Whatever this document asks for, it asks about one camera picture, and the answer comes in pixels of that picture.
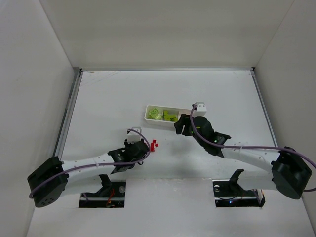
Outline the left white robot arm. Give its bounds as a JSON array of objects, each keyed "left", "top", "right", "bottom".
[{"left": 27, "top": 138, "right": 151, "bottom": 208}]

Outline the red lego pile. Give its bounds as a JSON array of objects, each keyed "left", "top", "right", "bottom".
[{"left": 150, "top": 139, "right": 159, "bottom": 152}]

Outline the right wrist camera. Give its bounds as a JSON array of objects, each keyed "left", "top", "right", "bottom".
[{"left": 193, "top": 102, "right": 207, "bottom": 117}]

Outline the lime green 2x4 lego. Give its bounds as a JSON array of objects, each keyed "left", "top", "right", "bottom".
[{"left": 162, "top": 110, "right": 178, "bottom": 122}]

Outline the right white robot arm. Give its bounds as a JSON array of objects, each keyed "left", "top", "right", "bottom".
[{"left": 174, "top": 114, "right": 312, "bottom": 199}]

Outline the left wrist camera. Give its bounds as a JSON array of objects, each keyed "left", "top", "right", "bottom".
[{"left": 127, "top": 127, "right": 142, "bottom": 144}]

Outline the white three-compartment tray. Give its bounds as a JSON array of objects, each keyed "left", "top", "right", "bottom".
[{"left": 144, "top": 105, "right": 191, "bottom": 131}]

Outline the lime green 2x2 lego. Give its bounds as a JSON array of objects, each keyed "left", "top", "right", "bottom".
[{"left": 147, "top": 108, "right": 162, "bottom": 120}]

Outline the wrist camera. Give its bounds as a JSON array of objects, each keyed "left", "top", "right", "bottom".
[
  {"left": 127, "top": 127, "right": 142, "bottom": 144},
  {"left": 193, "top": 102, "right": 207, "bottom": 117}
]

